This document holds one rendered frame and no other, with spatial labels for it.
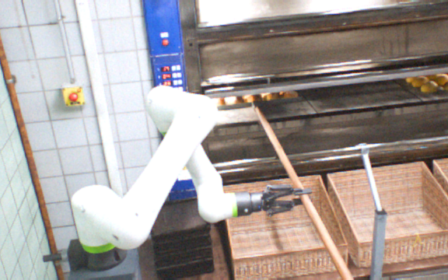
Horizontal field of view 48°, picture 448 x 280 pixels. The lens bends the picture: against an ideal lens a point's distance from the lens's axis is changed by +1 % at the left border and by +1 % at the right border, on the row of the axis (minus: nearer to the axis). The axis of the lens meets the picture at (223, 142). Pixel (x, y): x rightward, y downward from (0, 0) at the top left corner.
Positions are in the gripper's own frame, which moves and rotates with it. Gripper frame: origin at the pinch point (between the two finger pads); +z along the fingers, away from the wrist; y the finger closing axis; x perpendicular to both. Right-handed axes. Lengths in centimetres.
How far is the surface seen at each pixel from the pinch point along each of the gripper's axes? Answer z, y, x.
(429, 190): 89, 46, -61
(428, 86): 99, -3, -91
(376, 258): 39, 48, -15
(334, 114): 39, 1, -76
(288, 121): 15, 2, -76
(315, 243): 21, 61, -48
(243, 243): -15, 61, -56
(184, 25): -34, -53, -76
